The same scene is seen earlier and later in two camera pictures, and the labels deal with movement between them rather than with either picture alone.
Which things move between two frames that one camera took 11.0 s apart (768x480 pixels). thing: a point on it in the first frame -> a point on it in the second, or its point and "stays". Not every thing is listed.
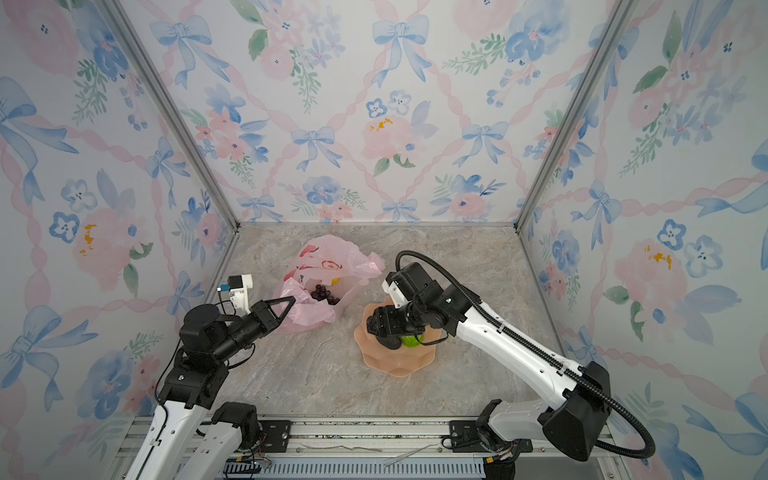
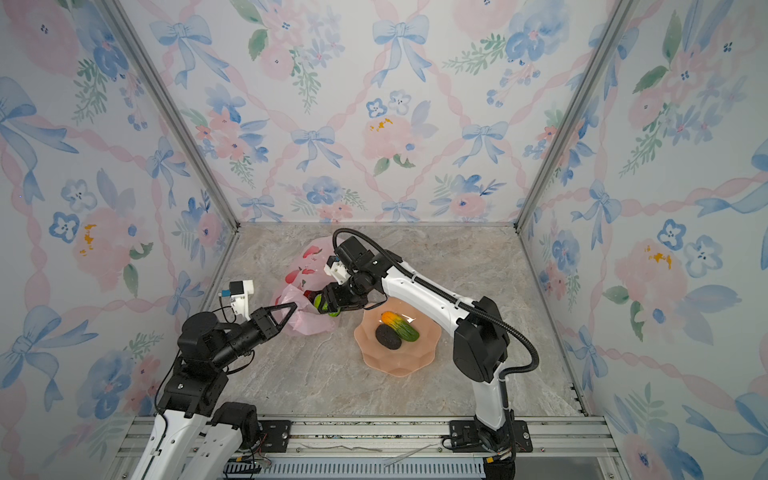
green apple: x=411 y=341 -> x=317 y=301
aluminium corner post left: x=168 y=105 stays
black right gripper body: x=407 y=321 -> x=349 y=297
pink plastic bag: x=323 y=279 stays
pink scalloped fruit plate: x=401 y=361 stays
